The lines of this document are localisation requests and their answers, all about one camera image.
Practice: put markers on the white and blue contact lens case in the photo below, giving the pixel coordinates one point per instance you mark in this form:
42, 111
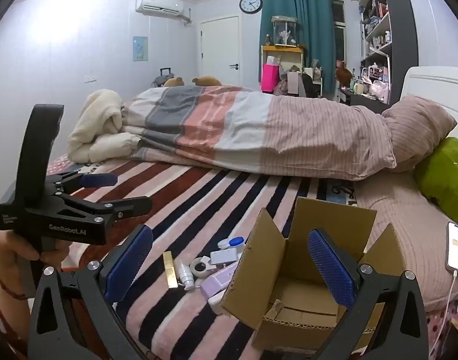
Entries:
232, 242

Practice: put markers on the round wall clock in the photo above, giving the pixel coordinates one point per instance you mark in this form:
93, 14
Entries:
250, 3

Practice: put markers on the white air conditioner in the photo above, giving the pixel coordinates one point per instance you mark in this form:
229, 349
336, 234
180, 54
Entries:
159, 3

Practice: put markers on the person's left hand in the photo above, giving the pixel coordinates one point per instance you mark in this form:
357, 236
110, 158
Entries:
15, 255

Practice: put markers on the dark bookshelf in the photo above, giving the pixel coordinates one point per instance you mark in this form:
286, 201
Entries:
399, 26

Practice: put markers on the yellow desk shelf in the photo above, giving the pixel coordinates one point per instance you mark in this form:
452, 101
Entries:
285, 49

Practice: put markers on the pale mug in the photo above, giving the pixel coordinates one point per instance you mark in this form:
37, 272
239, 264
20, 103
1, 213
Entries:
358, 89

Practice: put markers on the small white object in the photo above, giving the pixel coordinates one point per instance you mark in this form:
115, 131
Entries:
215, 303

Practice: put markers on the purple box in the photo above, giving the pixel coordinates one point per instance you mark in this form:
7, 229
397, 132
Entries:
215, 283

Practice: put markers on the teal curtain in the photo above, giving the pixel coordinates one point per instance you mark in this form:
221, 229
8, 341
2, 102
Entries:
315, 30

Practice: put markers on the white headboard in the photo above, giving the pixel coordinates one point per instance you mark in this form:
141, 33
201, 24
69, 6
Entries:
435, 82

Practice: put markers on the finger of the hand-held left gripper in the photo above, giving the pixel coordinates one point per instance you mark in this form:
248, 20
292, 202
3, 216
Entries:
135, 206
97, 180

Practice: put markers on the pink ribbed bed cover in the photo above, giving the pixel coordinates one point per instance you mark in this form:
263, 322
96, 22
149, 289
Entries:
405, 217

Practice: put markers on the white smartphone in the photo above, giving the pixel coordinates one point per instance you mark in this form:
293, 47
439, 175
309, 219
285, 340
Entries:
456, 245

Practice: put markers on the green pillow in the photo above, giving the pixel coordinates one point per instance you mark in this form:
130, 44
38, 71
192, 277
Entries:
446, 174

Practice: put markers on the striped patchwork duvet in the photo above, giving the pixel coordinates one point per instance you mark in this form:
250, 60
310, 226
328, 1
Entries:
274, 131

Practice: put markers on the white door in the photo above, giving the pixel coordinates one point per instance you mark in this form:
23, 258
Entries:
219, 50

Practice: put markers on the pink striped pillow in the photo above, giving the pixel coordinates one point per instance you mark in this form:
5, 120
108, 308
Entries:
416, 131

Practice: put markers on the dark suitcase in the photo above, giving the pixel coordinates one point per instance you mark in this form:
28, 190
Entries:
161, 79

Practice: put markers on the person's left forearm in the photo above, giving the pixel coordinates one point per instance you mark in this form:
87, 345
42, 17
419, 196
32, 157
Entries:
13, 322

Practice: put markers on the glass display case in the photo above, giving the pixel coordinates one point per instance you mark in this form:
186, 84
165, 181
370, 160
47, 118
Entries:
284, 32

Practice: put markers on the small white bottle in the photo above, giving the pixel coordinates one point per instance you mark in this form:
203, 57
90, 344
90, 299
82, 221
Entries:
184, 273

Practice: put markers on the printed bed sheet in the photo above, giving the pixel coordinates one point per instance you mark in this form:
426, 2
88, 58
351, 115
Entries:
341, 191

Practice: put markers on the white tape roll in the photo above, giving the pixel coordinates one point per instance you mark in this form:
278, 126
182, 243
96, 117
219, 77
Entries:
198, 266

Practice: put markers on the white earbuds case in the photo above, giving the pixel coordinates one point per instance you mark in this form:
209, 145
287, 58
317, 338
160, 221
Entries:
224, 257

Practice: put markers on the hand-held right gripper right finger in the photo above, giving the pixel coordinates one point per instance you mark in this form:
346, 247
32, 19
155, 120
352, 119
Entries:
330, 266

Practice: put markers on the brown plush toy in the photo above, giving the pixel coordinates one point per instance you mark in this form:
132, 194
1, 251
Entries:
174, 81
207, 81

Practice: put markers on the brown cardboard box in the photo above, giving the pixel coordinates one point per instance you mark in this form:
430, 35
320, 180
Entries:
266, 255

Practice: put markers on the cream fluffy blanket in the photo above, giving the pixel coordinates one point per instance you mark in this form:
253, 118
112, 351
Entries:
97, 131

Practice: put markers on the pink plastic bag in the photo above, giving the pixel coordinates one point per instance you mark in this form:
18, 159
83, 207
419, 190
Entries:
379, 90

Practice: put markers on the pink dotted bed sheet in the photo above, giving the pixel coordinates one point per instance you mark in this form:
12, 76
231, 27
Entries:
448, 330

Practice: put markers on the gold lipstick tube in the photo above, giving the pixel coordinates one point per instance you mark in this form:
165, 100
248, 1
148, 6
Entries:
170, 270

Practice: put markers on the striped fleece blanket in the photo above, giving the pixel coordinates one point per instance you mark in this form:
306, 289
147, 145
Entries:
214, 202

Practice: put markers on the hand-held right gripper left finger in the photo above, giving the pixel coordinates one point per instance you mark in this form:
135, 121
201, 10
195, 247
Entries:
129, 258

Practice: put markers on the blue wall poster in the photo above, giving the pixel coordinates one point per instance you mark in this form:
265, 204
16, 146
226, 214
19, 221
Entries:
140, 48

